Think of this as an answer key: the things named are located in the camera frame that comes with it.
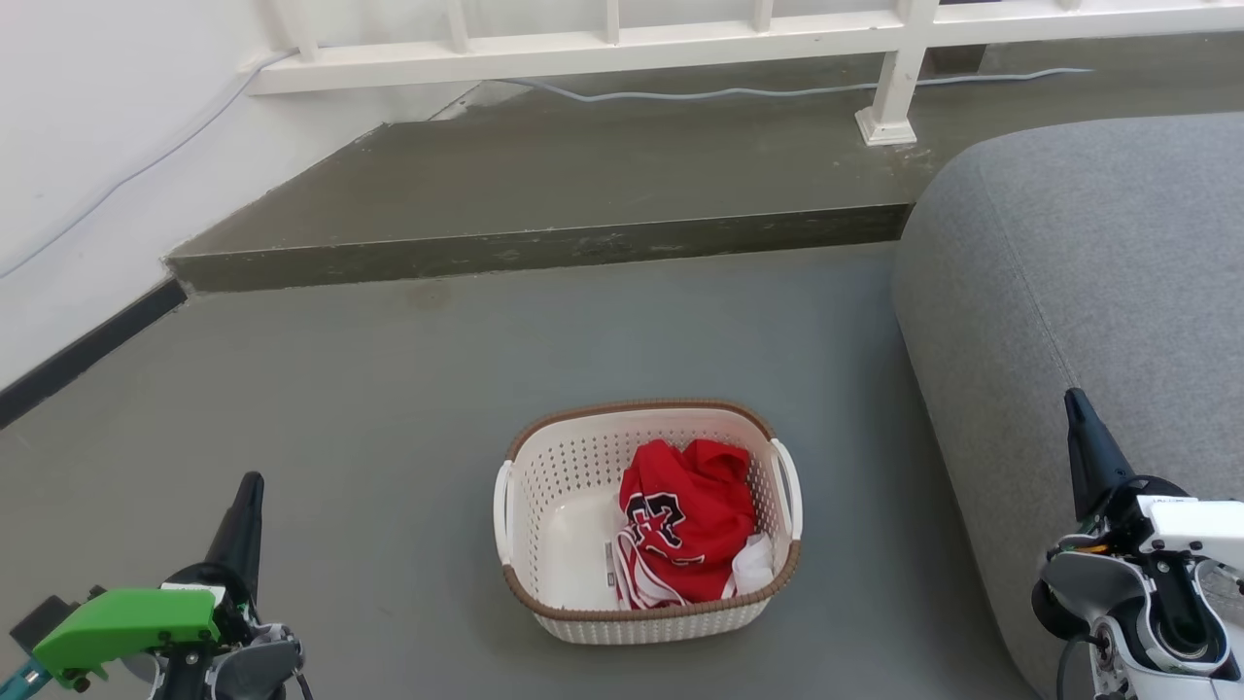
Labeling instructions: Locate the thin grey wall cable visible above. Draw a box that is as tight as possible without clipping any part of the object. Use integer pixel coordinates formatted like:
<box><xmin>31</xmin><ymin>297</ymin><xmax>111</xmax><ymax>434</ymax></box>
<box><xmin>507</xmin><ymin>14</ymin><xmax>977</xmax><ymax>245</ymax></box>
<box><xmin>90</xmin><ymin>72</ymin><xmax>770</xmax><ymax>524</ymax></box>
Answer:
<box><xmin>0</xmin><ymin>49</ymin><xmax>297</xmax><ymax>279</ymax></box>

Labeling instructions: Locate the grey fabric sofa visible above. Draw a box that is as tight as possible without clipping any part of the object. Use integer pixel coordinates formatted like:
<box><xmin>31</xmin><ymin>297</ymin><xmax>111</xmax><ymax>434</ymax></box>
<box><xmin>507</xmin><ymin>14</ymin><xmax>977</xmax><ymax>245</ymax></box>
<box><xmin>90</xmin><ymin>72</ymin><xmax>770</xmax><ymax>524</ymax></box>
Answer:
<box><xmin>892</xmin><ymin>115</ymin><xmax>1244</xmax><ymax>700</ymax></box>

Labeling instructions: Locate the raised concrete step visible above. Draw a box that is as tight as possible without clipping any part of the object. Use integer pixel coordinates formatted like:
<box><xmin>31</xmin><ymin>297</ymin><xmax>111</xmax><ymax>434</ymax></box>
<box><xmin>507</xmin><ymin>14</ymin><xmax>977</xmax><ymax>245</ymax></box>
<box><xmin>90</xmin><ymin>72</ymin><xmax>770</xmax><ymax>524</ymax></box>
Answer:
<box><xmin>163</xmin><ymin>34</ymin><xmax>1244</xmax><ymax>293</ymax></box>

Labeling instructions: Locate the grey cable on floor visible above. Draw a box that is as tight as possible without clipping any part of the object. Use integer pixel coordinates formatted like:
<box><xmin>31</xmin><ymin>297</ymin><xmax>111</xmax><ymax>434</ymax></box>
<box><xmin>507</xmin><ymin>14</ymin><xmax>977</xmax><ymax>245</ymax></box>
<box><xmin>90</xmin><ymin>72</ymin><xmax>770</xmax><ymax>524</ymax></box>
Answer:
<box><xmin>505</xmin><ymin>66</ymin><xmax>1094</xmax><ymax>104</ymax></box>

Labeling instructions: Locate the white laundry basket brown rim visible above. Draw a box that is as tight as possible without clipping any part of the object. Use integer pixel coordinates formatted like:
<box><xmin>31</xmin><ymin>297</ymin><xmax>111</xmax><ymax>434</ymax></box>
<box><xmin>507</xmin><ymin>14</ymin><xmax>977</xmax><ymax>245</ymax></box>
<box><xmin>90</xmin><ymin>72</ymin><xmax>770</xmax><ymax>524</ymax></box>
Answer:
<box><xmin>493</xmin><ymin>398</ymin><xmax>804</xmax><ymax>647</ymax></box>

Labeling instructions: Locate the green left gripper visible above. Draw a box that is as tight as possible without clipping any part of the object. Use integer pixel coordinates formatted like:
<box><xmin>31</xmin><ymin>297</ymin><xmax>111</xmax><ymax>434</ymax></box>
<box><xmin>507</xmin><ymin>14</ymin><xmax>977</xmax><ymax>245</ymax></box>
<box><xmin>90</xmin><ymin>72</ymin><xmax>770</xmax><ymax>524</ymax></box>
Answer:
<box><xmin>34</xmin><ymin>472</ymin><xmax>265</xmax><ymax>689</ymax></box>

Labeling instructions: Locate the white metal railing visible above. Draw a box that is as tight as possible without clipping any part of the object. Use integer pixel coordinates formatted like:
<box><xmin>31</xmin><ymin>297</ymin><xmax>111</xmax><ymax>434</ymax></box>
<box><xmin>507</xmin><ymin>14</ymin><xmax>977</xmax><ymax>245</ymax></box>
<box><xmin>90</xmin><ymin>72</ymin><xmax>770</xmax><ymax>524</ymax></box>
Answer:
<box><xmin>248</xmin><ymin>0</ymin><xmax>1244</xmax><ymax>147</ymax></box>

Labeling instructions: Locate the black baseboard strip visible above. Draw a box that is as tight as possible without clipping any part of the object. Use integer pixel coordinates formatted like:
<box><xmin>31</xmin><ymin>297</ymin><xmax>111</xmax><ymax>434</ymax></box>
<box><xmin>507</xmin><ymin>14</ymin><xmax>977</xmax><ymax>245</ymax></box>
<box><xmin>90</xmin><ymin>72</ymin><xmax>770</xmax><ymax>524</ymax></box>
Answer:
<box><xmin>0</xmin><ymin>277</ymin><xmax>189</xmax><ymax>431</ymax></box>

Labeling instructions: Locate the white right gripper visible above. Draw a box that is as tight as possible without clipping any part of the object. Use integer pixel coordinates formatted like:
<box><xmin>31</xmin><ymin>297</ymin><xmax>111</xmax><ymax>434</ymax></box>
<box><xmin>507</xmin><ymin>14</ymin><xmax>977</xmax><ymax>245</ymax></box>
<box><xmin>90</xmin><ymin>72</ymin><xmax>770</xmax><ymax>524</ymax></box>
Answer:
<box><xmin>1064</xmin><ymin>389</ymin><xmax>1244</xmax><ymax>575</ymax></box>

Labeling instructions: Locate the white crumpled garment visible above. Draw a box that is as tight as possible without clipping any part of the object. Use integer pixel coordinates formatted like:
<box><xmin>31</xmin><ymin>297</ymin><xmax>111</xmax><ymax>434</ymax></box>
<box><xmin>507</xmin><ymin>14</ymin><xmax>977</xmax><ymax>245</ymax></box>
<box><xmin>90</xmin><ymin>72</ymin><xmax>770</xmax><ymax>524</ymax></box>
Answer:
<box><xmin>729</xmin><ymin>533</ymin><xmax>776</xmax><ymax>596</ymax></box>

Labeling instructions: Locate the teal left camera cable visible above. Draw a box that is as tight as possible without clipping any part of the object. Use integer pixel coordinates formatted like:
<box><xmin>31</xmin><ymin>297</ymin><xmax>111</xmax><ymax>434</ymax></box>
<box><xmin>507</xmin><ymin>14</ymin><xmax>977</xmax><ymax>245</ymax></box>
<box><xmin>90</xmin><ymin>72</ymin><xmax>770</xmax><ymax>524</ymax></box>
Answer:
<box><xmin>0</xmin><ymin>659</ymin><xmax>52</xmax><ymax>700</ymax></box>

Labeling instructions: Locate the red basketball jersey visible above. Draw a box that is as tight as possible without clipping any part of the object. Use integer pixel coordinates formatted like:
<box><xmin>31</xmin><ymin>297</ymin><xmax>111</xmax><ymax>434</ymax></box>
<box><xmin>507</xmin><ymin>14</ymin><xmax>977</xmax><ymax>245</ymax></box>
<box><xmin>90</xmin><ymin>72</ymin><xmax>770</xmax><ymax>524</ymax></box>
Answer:
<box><xmin>607</xmin><ymin>438</ymin><xmax>761</xmax><ymax>611</ymax></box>

